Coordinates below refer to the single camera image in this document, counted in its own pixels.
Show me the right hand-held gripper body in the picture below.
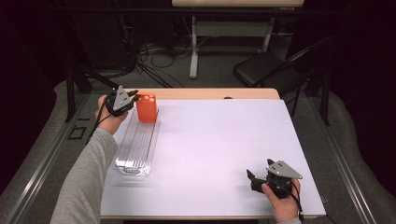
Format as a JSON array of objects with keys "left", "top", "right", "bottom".
[{"left": 249, "top": 160, "right": 304, "bottom": 200}]

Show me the tangle of black floor cables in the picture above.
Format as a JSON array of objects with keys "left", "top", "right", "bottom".
[{"left": 122, "top": 18, "right": 188, "bottom": 89}]

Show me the clear plastic packaging tray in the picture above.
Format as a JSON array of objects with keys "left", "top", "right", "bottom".
[{"left": 114, "top": 106, "right": 162, "bottom": 177}]

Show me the white table mat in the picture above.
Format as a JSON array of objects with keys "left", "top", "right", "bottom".
[{"left": 100, "top": 98, "right": 327, "bottom": 217}]

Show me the black metal stand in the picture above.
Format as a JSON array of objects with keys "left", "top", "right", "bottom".
[
  {"left": 306, "top": 66, "right": 332, "bottom": 127},
  {"left": 64, "top": 18, "right": 124, "bottom": 123}
]

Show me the black folding chair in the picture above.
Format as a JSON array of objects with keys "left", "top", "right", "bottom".
[{"left": 233, "top": 35, "right": 335, "bottom": 118}]

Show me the aluminium floor rail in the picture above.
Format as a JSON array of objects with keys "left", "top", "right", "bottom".
[
  {"left": 0, "top": 92, "right": 92, "bottom": 224},
  {"left": 309, "top": 96, "right": 379, "bottom": 224}
]

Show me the light wooden table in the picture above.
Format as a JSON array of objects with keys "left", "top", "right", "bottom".
[{"left": 100, "top": 88, "right": 327, "bottom": 220}]

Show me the person's right hand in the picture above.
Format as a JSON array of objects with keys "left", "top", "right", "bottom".
[{"left": 261, "top": 178, "right": 303, "bottom": 223}]

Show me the person's left hand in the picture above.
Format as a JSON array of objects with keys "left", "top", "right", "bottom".
[{"left": 94, "top": 94, "right": 129, "bottom": 135}]

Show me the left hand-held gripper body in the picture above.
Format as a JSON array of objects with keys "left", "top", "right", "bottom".
[{"left": 105, "top": 85, "right": 136, "bottom": 118}]

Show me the white-framed wooden desk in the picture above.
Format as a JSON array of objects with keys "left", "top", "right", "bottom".
[{"left": 171, "top": 0, "right": 305, "bottom": 79}]

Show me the hand-held gripper cable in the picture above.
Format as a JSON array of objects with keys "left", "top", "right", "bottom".
[
  {"left": 85, "top": 92, "right": 115, "bottom": 146},
  {"left": 270, "top": 176, "right": 337, "bottom": 224}
]

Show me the right hand-held gripper cable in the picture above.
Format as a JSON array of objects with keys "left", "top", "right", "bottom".
[{"left": 270, "top": 176, "right": 337, "bottom": 224}]

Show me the left hand-held gripper cable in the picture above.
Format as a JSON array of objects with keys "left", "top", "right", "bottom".
[{"left": 85, "top": 92, "right": 115, "bottom": 146}]

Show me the orange phone case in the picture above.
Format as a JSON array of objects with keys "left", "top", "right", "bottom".
[{"left": 135, "top": 91, "right": 158, "bottom": 123}]

